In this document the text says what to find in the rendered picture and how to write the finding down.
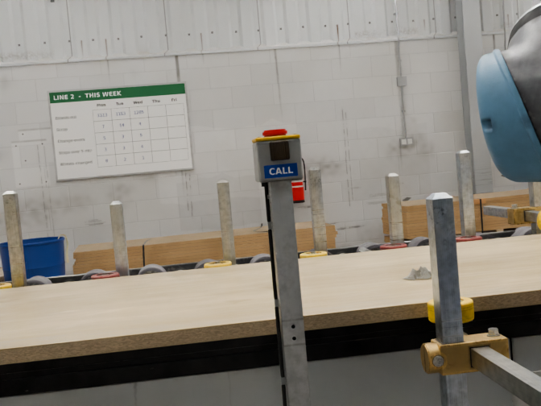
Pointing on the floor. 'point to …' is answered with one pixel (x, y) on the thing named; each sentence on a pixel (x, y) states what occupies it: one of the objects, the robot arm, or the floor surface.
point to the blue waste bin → (39, 257)
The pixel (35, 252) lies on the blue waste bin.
